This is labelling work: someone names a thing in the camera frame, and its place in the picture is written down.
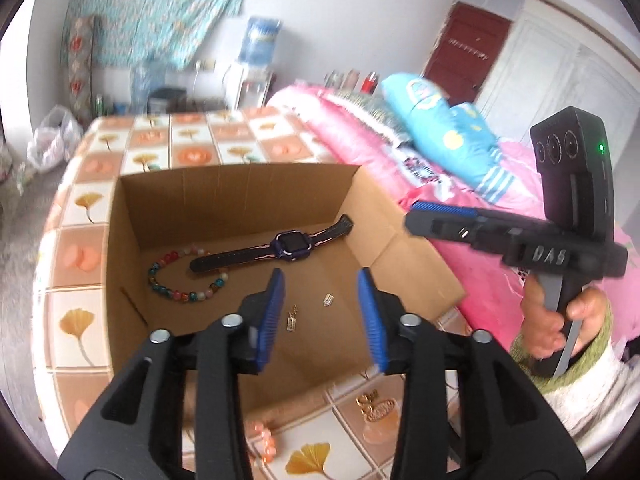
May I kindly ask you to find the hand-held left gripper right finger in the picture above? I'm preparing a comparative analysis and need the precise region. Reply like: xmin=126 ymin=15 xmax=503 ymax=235
xmin=356 ymin=267 xmax=586 ymax=480

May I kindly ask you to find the blue cartoon pillow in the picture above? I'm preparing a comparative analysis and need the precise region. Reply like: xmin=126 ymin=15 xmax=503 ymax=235
xmin=382 ymin=72 xmax=516 ymax=203

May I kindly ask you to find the empty clear water jug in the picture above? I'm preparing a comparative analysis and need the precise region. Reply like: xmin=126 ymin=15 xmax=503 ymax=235
xmin=131 ymin=62 xmax=166 ymax=108

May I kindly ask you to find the blue water jug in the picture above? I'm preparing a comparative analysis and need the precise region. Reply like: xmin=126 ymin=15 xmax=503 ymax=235
xmin=239 ymin=16 xmax=282 ymax=67

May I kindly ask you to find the white water dispenser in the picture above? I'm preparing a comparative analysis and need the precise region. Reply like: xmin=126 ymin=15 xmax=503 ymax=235
xmin=222 ymin=62 xmax=275 ymax=111

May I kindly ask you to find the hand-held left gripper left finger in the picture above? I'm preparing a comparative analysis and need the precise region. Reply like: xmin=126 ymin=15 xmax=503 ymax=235
xmin=57 ymin=268 xmax=287 ymax=480

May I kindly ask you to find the person's right forearm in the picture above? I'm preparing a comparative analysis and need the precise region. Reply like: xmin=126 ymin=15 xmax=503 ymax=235
xmin=510 ymin=300 xmax=640 ymax=466

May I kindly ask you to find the red diamond pattern cushion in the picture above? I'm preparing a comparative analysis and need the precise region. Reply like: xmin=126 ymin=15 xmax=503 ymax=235
xmin=62 ymin=16 xmax=98 ymax=121

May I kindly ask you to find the white wardrobe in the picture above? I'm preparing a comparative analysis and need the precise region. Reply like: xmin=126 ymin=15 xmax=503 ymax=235
xmin=477 ymin=0 xmax=640 ymax=221

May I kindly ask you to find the purple smartwatch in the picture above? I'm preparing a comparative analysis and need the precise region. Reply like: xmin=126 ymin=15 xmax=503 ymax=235
xmin=189 ymin=214 xmax=354 ymax=276

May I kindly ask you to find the pink bead bracelet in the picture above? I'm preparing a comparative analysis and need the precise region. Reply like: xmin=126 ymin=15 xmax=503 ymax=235
xmin=247 ymin=420 xmax=278 ymax=463

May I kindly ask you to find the clear plastic bag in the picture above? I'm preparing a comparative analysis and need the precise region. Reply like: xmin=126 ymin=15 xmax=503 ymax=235
xmin=27 ymin=105 xmax=83 ymax=173

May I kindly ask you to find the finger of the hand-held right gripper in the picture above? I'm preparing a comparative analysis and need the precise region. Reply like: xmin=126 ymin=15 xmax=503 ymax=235
xmin=410 ymin=201 xmax=549 ymax=232
xmin=404 ymin=208 xmax=521 ymax=261

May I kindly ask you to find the person's right hand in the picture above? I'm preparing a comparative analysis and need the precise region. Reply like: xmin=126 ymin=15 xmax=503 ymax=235
xmin=520 ymin=280 xmax=608 ymax=361

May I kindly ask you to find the table with patterned cloth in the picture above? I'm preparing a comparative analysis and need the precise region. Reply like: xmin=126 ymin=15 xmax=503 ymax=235
xmin=32 ymin=107 xmax=476 ymax=480

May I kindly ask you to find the teal floral cloth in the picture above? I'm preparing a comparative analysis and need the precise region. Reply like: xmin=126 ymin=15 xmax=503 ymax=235
xmin=62 ymin=0 xmax=256 ymax=68

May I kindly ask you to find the dark red door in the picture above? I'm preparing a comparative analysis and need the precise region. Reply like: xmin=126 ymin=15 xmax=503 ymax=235
xmin=422 ymin=2 xmax=513 ymax=106

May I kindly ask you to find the brown cardboard box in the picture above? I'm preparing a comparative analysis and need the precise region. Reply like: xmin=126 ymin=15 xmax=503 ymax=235
xmin=106 ymin=162 xmax=467 ymax=431

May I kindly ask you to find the multicolour bead bracelet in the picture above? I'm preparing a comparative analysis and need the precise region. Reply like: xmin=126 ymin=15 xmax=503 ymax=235
xmin=147 ymin=244 xmax=231 ymax=303

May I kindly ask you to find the pink floral blanket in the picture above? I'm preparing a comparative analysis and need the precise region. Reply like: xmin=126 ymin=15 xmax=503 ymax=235
xmin=267 ymin=84 xmax=633 ymax=326

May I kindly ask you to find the dark rice cooker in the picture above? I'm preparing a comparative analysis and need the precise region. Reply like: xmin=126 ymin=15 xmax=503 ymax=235
xmin=149 ymin=87 xmax=188 ymax=113

